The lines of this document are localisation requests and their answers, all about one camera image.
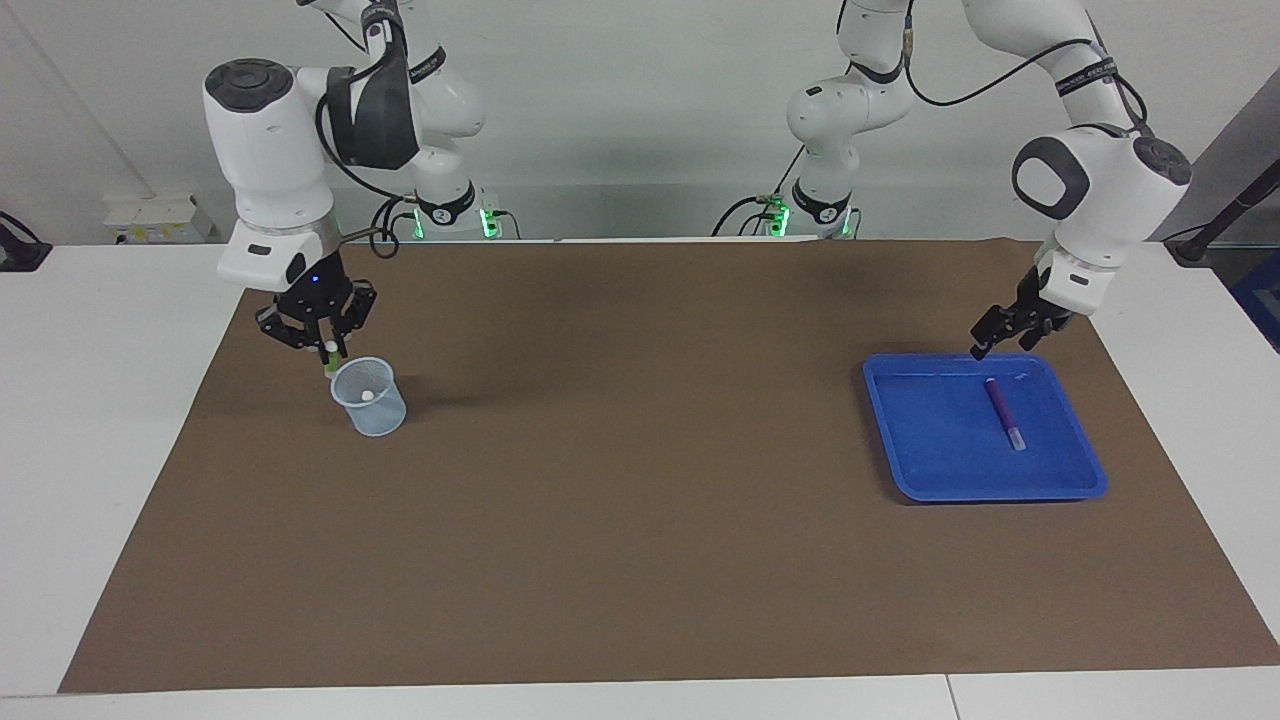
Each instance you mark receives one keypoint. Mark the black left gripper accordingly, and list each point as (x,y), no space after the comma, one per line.
(1025,310)

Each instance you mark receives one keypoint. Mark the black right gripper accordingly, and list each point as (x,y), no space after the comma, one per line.
(315,300)

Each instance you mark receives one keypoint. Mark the green highlighter pen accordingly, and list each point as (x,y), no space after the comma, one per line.
(331,368)

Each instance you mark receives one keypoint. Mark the purple highlighter pen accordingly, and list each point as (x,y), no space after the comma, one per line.
(1002,410)

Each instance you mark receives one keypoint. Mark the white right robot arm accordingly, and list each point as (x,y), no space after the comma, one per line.
(265,150)

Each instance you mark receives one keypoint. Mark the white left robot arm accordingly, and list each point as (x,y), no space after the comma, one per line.
(1110,200)

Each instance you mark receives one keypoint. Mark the pale blue mesh pen cup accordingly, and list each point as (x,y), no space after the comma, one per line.
(375,420)

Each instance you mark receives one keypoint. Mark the blue plastic tray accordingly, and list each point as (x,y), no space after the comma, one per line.
(950,460)

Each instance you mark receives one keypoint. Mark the white power strip box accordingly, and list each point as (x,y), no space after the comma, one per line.
(150,215)

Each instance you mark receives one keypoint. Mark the blue crate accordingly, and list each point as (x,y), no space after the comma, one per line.
(1262,300)

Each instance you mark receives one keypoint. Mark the brown table mat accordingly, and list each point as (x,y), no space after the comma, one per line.
(640,520)

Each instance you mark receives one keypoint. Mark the black camera stand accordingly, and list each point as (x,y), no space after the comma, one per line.
(1225,215)

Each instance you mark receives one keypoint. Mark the black clamp mount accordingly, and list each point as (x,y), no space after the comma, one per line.
(15,255)

